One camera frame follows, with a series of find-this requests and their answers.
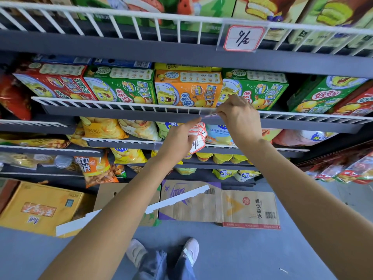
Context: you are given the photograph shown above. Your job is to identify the person's left forearm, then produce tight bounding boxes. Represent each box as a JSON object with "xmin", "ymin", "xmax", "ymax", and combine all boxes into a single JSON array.
[{"xmin": 38, "ymin": 154, "xmax": 187, "ymax": 280}]

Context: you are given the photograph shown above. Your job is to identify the yellow green snack packets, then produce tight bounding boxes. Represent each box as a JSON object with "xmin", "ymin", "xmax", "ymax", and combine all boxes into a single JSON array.
[{"xmin": 0, "ymin": 133, "xmax": 71, "ymax": 149}]

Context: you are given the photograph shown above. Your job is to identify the small green orange snack bag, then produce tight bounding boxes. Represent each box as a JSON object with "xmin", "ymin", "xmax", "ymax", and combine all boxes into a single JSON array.
[{"xmin": 112, "ymin": 163, "xmax": 128, "ymax": 179}]

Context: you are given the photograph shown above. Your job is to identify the blue white snack bag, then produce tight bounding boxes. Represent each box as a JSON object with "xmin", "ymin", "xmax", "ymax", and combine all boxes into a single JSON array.
[{"xmin": 205, "ymin": 124, "xmax": 236, "ymax": 147}]

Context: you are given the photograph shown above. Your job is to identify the stack of red-bordered price tags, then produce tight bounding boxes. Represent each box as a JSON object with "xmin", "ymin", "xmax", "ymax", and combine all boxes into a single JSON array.
[{"xmin": 188, "ymin": 122, "xmax": 208, "ymax": 155}]

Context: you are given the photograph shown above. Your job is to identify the long white plastic strip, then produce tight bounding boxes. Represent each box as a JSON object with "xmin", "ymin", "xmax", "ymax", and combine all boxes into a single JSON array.
[{"xmin": 55, "ymin": 184, "xmax": 211, "ymax": 238}]

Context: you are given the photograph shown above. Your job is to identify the red display rack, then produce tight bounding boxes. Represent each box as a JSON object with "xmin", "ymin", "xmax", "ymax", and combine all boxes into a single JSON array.
[{"xmin": 296, "ymin": 140, "xmax": 373, "ymax": 172}]

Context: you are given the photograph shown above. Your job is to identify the white yellow snack bag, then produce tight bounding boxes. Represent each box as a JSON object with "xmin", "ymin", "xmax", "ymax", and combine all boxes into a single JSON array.
[{"xmin": 117, "ymin": 119, "xmax": 163, "ymax": 142}]

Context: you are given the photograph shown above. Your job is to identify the pink white snack bag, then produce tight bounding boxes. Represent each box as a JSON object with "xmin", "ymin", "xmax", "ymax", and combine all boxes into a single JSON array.
[{"xmin": 272, "ymin": 129, "xmax": 339, "ymax": 147}]

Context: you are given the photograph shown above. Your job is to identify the person's dark trousers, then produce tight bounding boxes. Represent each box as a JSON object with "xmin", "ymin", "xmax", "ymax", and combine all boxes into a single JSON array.
[{"xmin": 131, "ymin": 249, "xmax": 198, "ymax": 280}]

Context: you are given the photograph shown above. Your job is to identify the yellow snack box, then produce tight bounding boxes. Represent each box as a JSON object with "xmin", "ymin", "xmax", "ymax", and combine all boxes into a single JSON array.
[{"xmin": 153, "ymin": 63, "xmax": 223, "ymax": 73}]

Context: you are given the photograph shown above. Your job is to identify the pink red snack bag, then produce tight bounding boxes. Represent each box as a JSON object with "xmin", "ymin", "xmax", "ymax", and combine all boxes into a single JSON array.
[{"xmin": 260, "ymin": 128, "xmax": 283, "ymax": 142}]

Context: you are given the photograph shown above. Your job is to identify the clear yellow snack packet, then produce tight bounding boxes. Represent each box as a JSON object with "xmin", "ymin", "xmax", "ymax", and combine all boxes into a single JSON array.
[{"xmin": 0, "ymin": 152, "xmax": 38, "ymax": 170}]

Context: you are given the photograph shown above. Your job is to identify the light green snack bag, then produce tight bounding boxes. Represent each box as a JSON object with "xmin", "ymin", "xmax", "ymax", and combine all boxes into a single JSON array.
[{"xmin": 156, "ymin": 121, "xmax": 183, "ymax": 140}]

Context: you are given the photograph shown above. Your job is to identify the person's right hand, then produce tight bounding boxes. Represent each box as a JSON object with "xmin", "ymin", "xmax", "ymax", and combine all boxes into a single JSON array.
[{"xmin": 216, "ymin": 94, "xmax": 263, "ymax": 151}]

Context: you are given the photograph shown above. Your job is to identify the reddish brown cardboard box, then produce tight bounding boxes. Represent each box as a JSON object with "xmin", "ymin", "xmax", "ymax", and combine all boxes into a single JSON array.
[{"xmin": 0, "ymin": 177, "xmax": 20, "ymax": 214}]

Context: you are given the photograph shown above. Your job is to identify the person's left hand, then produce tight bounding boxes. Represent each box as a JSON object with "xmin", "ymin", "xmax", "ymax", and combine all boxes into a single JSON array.
[{"xmin": 155, "ymin": 116, "xmax": 203, "ymax": 168}]

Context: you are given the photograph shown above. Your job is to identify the person's right forearm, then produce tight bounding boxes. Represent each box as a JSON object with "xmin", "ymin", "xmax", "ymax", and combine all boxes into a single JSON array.
[{"xmin": 246, "ymin": 138, "xmax": 373, "ymax": 280}]

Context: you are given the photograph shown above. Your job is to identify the row of yellow snack bags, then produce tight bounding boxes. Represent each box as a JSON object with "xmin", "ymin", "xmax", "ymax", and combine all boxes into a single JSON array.
[{"xmin": 110, "ymin": 147, "xmax": 258, "ymax": 166}]

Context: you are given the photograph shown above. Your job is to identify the yellow potato chip bag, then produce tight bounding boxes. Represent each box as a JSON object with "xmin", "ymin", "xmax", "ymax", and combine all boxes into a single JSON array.
[
  {"xmin": 66, "ymin": 121, "xmax": 90, "ymax": 148},
  {"xmin": 79, "ymin": 116, "xmax": 129, "ymax": 140}
]

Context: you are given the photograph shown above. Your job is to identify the small red-orange snack bag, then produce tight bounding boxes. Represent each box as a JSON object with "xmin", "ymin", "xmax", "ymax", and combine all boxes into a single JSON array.
[{"xmin": 0, "ymin": 73, "xmax": 33, "ymax": 121}]

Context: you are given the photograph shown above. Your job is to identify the metal food can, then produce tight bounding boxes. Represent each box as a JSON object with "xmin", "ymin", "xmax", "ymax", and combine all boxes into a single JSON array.
[{"xmin": 54, "ymin": 155, "xmax": 74, "ymax": 170}]

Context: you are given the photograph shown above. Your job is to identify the dark grey metal shelf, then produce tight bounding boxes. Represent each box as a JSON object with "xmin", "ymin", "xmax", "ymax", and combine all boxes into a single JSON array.
[{"xmin": 0, "ymin": 1, "xmax": 373, "ymax": 190}]

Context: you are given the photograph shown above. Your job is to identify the flat orange-arrow cardboard box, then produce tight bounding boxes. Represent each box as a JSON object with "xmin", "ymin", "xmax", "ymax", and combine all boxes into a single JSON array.
[{"xmin": 221, "ymin": 189, "xmax": 281, "ymax": 230}]

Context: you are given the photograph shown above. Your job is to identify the blue snack box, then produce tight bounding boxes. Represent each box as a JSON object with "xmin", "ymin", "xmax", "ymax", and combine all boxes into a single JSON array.
[
  {"xmin": 93, "ymin": 57, "xmax": 154, "ymax": 70},
  {"xmin": 32, "ymin": 54, "xmax": 94, "ymax": 65}
]

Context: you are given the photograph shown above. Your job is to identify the small red pie box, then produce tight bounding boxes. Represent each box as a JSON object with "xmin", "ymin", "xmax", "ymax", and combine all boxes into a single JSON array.
[{"xmin": 232, "ymin": 0, "xmax": 312, "ymax": 42}]

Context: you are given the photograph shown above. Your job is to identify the small green pie box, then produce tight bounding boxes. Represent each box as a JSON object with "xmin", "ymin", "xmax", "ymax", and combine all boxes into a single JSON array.
[
  {"xmin": 288, "ymin": 0, "xmax": 373, "ymax": 49},
  {"xmin": 347, "ymin": 17, "xmax": 373, "ymax": 51}
]

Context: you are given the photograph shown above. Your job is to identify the orange cartoon snack box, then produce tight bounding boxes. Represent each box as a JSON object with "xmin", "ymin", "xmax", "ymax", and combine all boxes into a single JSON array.
[{"xmin": 154, "ymin": 70, "xmax": 224, "ymax": 109}]

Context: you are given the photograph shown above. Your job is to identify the yellow cardboard box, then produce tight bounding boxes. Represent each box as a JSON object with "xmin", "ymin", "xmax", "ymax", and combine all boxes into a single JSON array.
[{"xmin": 0, "ymin": 181, "xmax": 85, "ymax": 238}]

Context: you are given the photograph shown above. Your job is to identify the row of colourful snack packets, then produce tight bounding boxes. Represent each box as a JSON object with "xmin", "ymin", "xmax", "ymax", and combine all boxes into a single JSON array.
[{"xmin": 304, "ymin": 151, "xmax": 373, "ymax": 185}]

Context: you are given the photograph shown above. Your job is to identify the red green pie box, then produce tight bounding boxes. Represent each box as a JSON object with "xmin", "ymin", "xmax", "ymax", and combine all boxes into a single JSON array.
[{"xmin": 71, "ymin": 0, "xmax": 237, "ymax": 34}]

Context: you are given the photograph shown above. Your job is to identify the brown green-print cardboard box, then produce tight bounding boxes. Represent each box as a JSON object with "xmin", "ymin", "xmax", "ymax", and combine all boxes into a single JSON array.
[{"xmin": 92, "ymin": 182, "xmax": 162, "ymax": 228}]

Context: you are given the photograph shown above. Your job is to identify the red white cartoon snack box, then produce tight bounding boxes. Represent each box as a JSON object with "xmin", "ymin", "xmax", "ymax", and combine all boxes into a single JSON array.
[
  {"xmin": 328, "ymin": 84, "xmax": 373, "ymax": 117},
  {"xmin": 13, "ymin": 62, "xmax": 99, "ymax": 102}
]

